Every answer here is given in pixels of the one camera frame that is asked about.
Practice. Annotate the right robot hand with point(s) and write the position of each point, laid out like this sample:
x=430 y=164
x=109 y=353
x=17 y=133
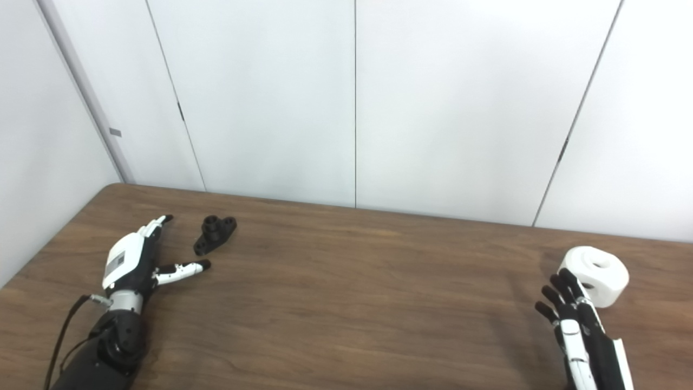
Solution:
x=582 y=336

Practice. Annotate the black plastic holder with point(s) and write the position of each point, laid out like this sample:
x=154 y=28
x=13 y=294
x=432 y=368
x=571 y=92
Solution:
x=214 y=234

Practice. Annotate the round white plastic piece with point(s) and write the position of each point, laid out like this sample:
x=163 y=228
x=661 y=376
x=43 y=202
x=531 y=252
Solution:
x=598 y=275

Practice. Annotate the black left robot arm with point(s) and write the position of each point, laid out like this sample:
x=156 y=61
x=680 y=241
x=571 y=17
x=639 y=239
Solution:
x=103 y=352

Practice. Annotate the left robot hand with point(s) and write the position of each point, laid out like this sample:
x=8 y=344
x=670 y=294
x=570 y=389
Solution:
x=130 y=260

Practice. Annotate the grey wall corner post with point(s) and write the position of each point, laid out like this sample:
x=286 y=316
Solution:
x=81 y=86

